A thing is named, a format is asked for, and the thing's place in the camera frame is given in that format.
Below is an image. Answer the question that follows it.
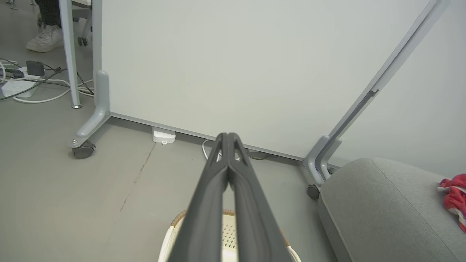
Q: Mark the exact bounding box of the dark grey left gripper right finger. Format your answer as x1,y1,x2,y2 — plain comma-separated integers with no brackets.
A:
228,133,293,262

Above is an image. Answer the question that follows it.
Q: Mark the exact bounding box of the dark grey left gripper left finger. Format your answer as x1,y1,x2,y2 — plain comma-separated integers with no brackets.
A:
168,133,229,262

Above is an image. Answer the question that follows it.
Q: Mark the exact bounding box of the red clothing item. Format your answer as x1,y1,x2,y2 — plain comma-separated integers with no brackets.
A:
438,174,466,233

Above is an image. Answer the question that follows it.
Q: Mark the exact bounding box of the white wicker laundry basket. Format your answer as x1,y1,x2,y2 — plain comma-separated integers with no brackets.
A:
158,209,302,262

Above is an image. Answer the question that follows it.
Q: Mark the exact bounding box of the small white power strip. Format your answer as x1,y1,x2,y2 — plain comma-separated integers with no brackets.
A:
152,127,177,145

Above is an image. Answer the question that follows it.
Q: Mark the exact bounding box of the grey fabric sofa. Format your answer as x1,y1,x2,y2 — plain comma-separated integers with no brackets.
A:
319,157,466,262

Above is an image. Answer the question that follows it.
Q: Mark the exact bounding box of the white partition panel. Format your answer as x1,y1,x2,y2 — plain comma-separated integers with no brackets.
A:
101,0,434,161
329,0,466,179

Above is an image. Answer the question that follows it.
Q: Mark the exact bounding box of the light blue table leg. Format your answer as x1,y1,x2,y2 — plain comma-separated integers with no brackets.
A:
58,0,83,109

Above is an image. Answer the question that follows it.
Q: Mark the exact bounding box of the grey office chair base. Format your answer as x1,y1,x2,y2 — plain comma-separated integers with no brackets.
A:
72,7,92,47

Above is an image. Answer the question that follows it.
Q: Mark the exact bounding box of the black power adapter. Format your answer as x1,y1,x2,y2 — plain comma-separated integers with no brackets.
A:
26,60,45,76

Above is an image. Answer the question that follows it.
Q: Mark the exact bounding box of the large white power strip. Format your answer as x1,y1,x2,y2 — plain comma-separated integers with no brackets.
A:
1,78,37,98

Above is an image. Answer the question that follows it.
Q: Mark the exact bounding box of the white sneaker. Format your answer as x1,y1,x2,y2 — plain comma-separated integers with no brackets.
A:
26,25,64,53

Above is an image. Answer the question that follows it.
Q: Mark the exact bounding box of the dark trouser leg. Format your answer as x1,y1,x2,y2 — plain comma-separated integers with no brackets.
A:
36,0,61,28

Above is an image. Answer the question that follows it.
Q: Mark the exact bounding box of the thin grey cable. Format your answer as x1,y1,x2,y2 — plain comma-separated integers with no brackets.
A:
247,148,270,161

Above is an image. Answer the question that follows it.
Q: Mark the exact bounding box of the looped white cable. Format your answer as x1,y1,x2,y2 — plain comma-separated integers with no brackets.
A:
202,139,223,161

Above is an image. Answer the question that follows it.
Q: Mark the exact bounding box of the grey partition post curved foot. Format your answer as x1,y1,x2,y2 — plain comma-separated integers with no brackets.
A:
68,0,111,150

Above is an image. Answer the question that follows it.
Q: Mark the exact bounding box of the long white cable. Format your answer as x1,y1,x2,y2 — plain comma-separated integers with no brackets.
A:
13,78,95,104

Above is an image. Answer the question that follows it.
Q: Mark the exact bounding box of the grey partition post with notch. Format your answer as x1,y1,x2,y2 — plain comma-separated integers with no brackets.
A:
303,0,452,190

